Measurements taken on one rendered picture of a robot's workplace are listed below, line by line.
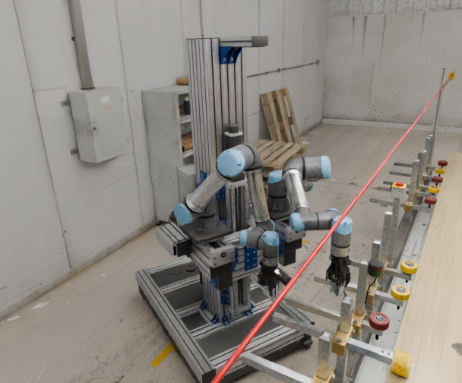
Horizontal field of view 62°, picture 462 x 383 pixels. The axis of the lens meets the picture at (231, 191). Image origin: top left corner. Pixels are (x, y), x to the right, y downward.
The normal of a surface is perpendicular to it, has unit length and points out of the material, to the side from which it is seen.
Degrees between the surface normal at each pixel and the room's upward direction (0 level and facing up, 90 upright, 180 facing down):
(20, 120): 90
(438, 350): 0
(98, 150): 90
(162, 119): 90
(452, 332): 0
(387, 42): 90
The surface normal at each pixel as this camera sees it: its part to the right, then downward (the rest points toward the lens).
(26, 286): 0.87, 0.15
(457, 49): -0.50, 0.33
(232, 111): 0.50, 0.30
